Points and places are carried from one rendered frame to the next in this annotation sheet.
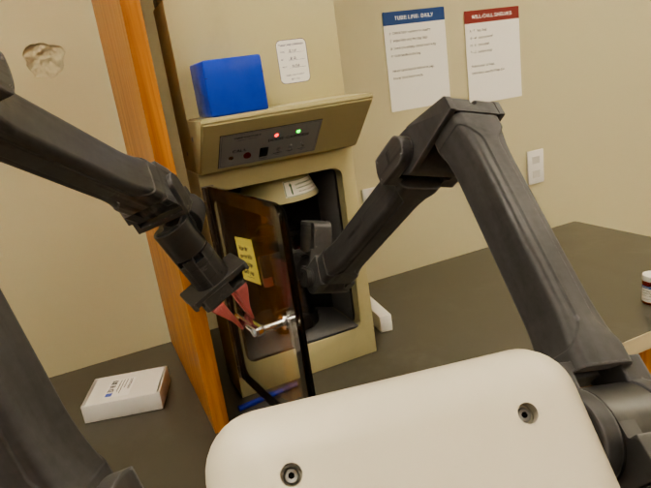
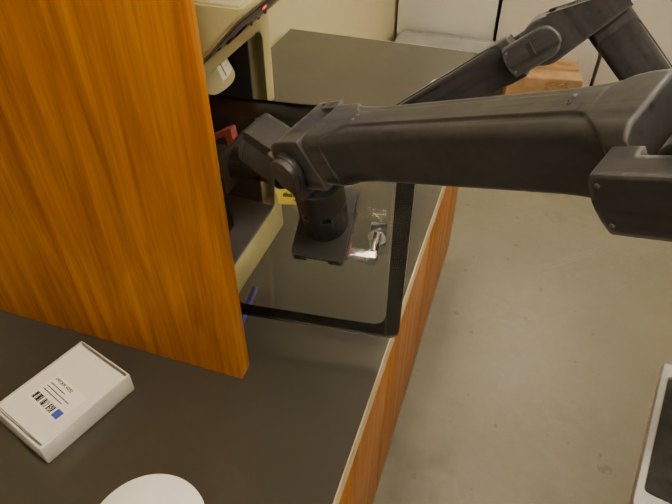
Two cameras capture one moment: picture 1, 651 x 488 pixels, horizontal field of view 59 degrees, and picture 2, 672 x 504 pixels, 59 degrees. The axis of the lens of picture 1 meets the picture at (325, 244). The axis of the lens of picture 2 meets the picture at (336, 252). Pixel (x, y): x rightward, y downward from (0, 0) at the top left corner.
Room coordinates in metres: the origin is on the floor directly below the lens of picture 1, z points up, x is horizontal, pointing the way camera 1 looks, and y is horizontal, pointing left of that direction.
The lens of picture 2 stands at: (0.43, 0.60, 1.74)
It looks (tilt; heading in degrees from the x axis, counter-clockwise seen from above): 41 degrees down; 311
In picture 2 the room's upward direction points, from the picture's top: straight up
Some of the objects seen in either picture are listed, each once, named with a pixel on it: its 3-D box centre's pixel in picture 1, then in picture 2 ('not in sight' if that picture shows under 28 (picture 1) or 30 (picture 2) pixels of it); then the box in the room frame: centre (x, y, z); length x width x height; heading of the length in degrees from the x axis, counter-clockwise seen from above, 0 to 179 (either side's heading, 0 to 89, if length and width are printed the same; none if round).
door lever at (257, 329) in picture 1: (259, 320); (349, 245); (0.83, 0.12, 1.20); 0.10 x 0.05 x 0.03; 29
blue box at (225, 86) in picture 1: (228, 86); not in sight; (1.02, 0.13, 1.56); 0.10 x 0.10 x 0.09; 22
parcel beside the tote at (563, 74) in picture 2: not in sight; (539, 88); (1.66, -2.67, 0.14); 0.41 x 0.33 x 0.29; 29
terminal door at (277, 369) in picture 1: (259, 308); (303, 230); (0.90, 0.13, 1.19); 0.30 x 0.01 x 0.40; 29
